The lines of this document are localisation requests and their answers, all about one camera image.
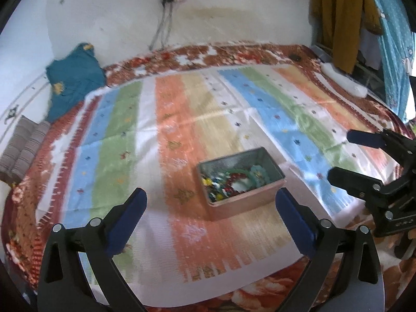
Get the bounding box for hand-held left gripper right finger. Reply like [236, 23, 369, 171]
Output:
[275, 187, 386, 312]

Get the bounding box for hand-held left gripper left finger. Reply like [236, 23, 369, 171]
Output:
[37, 187, 148, 312]

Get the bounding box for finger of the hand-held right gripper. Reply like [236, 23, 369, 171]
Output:
[346, 128, 416, 166]
[327, 166, 391, 201]

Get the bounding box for metal tin box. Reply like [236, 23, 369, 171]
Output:
[196, 147, 287, 222]

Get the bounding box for light blue bead bracelet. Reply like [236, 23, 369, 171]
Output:
[249, 165, 271, 184]

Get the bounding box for green bangle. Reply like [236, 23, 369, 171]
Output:
[227, 168, 257, 186]

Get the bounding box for dark red bead bracelet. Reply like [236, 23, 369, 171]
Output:
[223, 173, 243, 196]

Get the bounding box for multicolour bead bracelet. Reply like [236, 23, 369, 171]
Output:
[201, 172, 232, 201]

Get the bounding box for white bolster pillow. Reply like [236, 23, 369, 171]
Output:
[320, 62, 368, 98]

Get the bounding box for striped patterned mat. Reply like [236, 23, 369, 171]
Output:
[34, 64, 399, 294]

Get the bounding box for blue printed curtain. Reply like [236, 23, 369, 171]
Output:
[367, 0, 415, 125]

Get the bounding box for mustard yellow garment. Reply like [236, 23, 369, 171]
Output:
[309, 0, 383, 74]

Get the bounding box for grey striped folded cloth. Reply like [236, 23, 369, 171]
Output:
[0, 115, 51, 188]

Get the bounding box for teal garment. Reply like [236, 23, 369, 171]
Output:
[45, 42, 107, 124]

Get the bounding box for grey hanging cables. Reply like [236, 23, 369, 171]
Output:
[149, 1, 175, 51]

